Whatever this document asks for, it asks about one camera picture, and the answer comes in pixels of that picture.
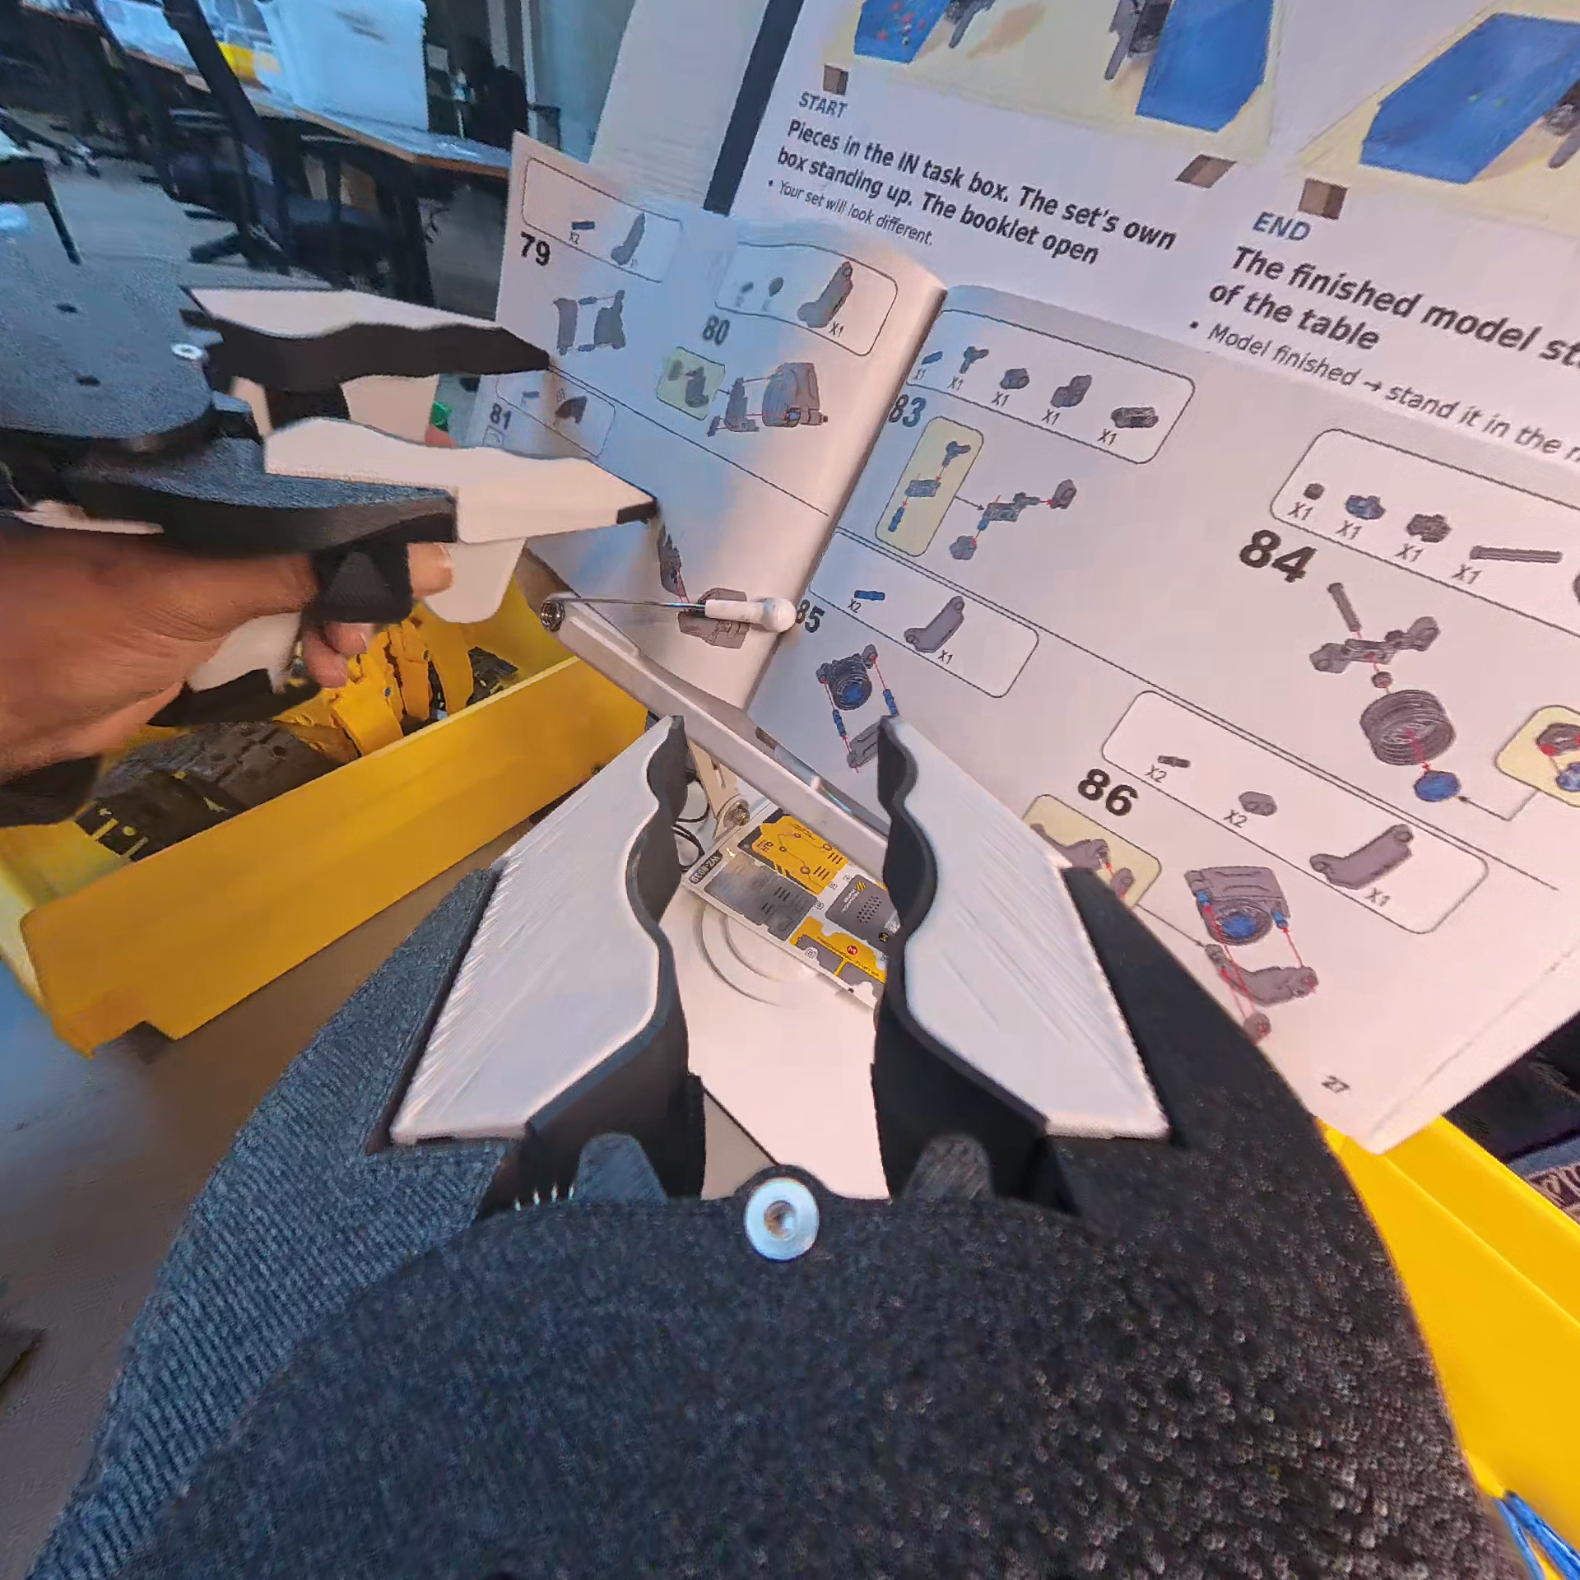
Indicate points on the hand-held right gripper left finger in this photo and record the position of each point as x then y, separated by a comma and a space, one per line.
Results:
543, 999

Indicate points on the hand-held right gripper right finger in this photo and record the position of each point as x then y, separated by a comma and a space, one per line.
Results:
1023, 988

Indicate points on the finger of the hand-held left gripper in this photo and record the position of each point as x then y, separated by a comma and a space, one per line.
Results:
492, 487
319, 310

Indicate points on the instruction booklet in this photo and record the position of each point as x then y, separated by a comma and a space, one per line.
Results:
1109, 617

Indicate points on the person's left forearm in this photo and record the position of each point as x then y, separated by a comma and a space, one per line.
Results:
35, 796

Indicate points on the white printed task sheet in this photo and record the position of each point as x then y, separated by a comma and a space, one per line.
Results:
1109, 149

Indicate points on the person's left hand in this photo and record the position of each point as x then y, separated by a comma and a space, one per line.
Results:
97, 628

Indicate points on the long wooden table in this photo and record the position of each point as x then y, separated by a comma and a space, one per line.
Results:
406, 141

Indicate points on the black office chair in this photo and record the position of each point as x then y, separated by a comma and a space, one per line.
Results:
233, 111

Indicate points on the yellow tracked robot model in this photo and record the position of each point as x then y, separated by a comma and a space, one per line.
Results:
370, 704

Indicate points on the white booklet stand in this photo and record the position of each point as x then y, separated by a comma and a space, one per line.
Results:
790, 1085

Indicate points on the white storage box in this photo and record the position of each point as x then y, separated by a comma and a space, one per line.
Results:
346, 55

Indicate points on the yellow plastic bin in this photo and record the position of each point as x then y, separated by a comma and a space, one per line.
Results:
308, 888
1480, 1296

